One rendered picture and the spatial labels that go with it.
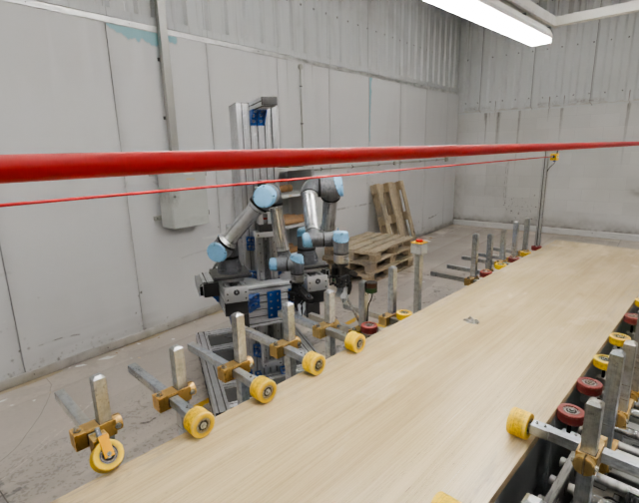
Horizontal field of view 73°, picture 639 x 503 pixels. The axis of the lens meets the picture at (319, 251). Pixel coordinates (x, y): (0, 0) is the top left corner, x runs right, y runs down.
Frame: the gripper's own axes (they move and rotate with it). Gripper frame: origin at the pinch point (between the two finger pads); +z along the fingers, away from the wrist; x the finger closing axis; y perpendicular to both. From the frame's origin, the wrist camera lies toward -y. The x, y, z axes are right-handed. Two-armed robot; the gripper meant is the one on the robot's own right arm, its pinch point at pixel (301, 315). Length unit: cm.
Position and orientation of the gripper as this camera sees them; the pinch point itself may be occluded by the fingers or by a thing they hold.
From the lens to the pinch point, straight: 248.0
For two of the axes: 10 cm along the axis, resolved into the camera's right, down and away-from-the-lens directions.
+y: -7.2, -1.5, 6.8
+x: -7.0, 1.8, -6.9
